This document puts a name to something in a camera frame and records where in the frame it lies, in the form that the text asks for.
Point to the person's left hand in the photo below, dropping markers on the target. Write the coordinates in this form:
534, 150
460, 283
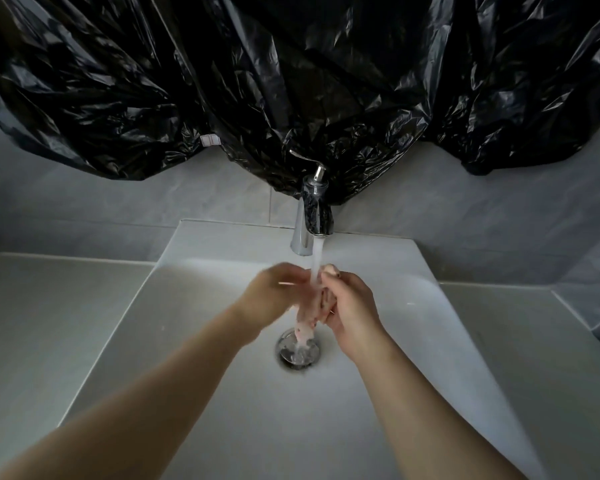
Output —
265, 299

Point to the person's right hand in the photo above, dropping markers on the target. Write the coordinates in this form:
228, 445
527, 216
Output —
352, 314

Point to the person's right fingers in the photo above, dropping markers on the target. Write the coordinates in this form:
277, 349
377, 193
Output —
330, 299

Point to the person's left fingers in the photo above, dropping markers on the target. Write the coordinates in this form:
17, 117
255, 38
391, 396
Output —
292, 282

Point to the pink cloth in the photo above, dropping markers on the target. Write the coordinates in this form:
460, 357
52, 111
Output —
307, 319

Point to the person's right forearm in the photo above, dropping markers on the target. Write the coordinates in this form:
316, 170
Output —
425, 419

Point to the person's left forearm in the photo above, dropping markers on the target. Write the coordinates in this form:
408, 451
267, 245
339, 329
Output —
145, 399

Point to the water stream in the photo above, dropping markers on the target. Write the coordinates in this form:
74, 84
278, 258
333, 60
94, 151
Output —
316, 259

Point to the chrome faucet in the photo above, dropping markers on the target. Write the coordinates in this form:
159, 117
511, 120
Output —
314, 214

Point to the chrome sink drain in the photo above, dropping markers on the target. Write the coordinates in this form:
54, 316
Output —
287, 357

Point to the white sink basin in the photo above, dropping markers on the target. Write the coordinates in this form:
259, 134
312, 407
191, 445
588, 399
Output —
260, 419

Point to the white tape piece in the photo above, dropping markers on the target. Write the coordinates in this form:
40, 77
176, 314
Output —
210, 140

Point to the black plastic sheet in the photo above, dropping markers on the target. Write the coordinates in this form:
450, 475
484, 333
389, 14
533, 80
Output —
320, 84
530, 79
90, 84

